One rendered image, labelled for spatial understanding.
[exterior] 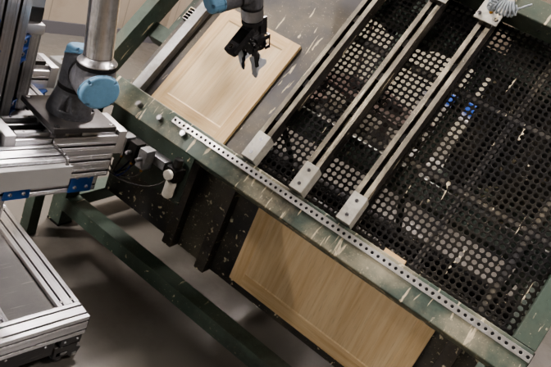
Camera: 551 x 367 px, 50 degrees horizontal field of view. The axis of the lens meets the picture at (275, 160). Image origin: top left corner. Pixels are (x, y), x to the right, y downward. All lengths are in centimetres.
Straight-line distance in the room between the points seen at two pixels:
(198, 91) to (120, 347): 116
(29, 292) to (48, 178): 76
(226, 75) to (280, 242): 78
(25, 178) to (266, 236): 120
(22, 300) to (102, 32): 119
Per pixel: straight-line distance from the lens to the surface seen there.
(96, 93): 179
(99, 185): 335
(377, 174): 230
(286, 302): 273
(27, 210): 311
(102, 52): 177
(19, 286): 257
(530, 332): 222
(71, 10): 603
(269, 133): 242
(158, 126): 262
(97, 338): 273
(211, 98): 263
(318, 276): 260
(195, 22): 285
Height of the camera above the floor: 189
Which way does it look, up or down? 23 degrees down
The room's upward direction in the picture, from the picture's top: 23 degrees clockwise
